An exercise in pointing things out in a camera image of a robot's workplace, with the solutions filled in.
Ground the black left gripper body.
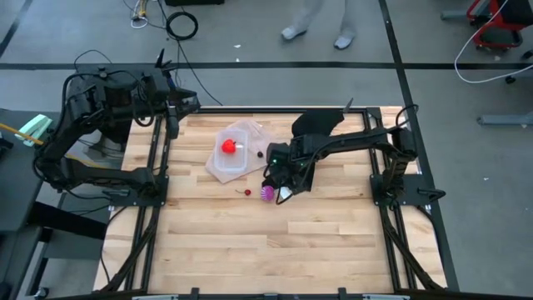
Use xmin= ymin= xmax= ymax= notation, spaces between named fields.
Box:
xmin=141 ymin=73 xmax=181 ymax=141

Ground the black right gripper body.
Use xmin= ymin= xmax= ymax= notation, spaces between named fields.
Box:
xmin=266 ymin=141 xmax=317 ymax=195

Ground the clear plastic tupperware container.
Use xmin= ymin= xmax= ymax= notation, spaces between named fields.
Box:
xmin=213 ymin=127 xmax=250 ymax=174

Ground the black wifi antenna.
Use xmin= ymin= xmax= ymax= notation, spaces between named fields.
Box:
xmin=153 ymin=47 xmax=178 ymax=77

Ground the beige cloth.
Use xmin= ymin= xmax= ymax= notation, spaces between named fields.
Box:
xmin=205 ymin=118 xmax=276 ymax=185

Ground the black cloth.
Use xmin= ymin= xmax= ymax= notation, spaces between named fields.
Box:
xmin=291 ymin=108 xmax=346 ymax=139

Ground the black computer tower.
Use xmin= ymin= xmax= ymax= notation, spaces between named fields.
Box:
xmin=66 ymin=62 xmax=178 ymax=147

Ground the mint green stapler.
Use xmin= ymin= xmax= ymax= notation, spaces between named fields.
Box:
xmin=15 ymin=114 xmax=54 ymax=148

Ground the person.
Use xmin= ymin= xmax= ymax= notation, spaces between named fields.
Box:
xmin=280 ymin=0 xmax=358 ymax=52

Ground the yellow rod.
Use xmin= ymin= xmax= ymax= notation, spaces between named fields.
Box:
xmin=0 ymin=122 xmax=107 ymax=171

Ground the black desk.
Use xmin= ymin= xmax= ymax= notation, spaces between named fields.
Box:
xmin=0 ymin=108 xmax=108 ymax=300

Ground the grey floor stand foot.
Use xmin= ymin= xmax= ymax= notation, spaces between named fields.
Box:
xmin=476 ymin=111 xmax=533 ymax=128

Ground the red and black cart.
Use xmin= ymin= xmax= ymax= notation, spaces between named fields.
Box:
xmin=440 ymin=0 xmax=533 ymax=53

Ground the coiled black floor cable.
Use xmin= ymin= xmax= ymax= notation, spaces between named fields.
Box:
xmin=165 ymin=11 xmax=200 ymax=42

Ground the thin black tower cable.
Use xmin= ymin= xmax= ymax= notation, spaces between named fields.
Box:
xmin=73 ymin=48 xmax=114 ymax=71

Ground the white and yellow cable bundle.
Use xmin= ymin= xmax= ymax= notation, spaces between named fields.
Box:
xmin=122 ymin=0 xmax=167 ymax=31

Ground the black table frame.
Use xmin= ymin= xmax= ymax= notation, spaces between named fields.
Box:
xmin=102 ymin=106 xmax=459 ymax=300

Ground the white floor cable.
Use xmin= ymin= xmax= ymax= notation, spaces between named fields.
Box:
xmin=453 ymin=0 xmax=533 ymax=85

